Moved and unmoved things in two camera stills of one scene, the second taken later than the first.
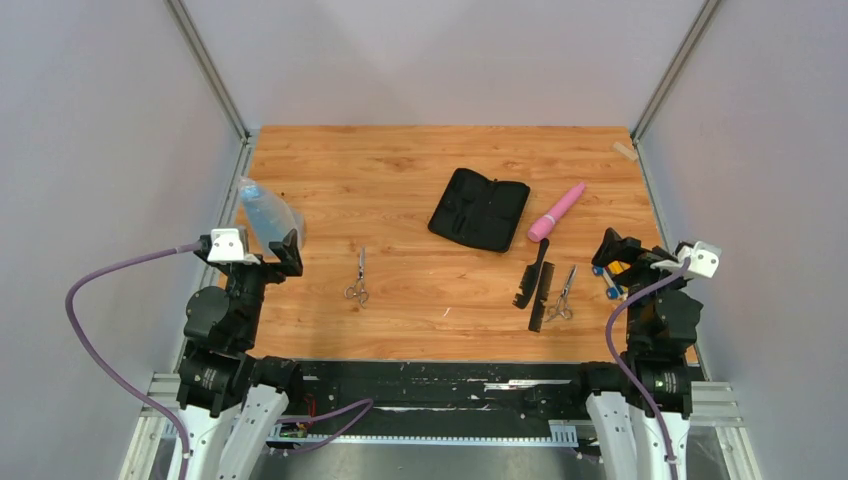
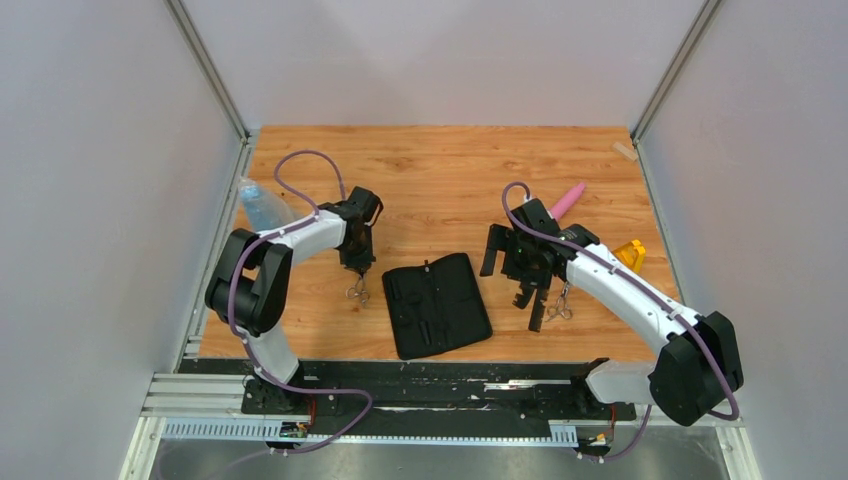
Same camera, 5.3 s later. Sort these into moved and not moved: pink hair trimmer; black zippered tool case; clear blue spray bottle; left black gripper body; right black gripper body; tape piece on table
Moved: black zippered tool case; right black gripper body; left black gripper body
Not moved: tape piece on table; pink hair trimmer; clear blue spray bottle
